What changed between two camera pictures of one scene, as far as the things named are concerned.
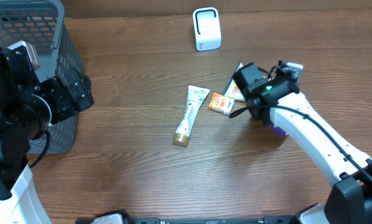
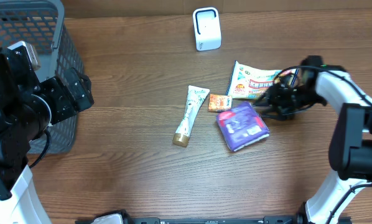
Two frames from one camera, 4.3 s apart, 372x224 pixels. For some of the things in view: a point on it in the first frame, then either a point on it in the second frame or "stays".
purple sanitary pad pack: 279,130 → 241,125
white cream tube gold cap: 195,97 stays
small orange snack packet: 221,103 stays
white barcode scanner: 207,28 stays
